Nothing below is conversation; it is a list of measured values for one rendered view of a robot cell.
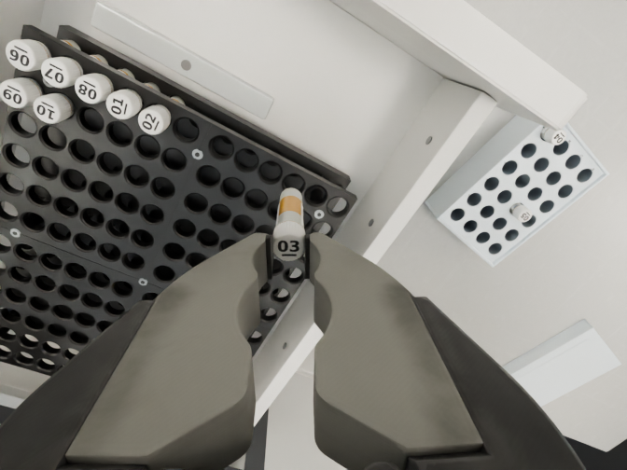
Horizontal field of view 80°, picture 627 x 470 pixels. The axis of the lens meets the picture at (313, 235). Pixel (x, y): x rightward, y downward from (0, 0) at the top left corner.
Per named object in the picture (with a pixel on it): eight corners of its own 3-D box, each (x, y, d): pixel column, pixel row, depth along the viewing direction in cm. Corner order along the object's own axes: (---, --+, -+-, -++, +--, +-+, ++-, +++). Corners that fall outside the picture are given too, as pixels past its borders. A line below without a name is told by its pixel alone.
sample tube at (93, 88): (119, 62, 21) (76, 69, 17) (142, 73, 21) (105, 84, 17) (113, 82, 21) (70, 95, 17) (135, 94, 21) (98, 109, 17)
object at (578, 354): (584, 318, 45) (593, 327, 44) (612, 354, 49) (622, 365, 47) (492, 371, 49) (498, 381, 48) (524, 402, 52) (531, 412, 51)
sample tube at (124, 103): (166, 86, 21) (135, 99, 17) (160, 106, 22) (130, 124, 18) (144, 76, 21) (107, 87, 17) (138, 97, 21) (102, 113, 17)
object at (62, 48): (31, 24, 17) (22, 24, 17) (355, 195, 22) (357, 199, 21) (23, 63, 18) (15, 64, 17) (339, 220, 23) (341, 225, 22)
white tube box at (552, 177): (531, 100, 33) (557, 108, 29) (580, 160, 36) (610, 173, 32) (424, 201, 37) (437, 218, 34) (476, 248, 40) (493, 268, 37)
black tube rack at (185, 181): (91, 25, 22) (21, 24, 17) (344, 163, 27) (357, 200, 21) (23, 292, 31) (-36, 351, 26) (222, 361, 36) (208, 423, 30)
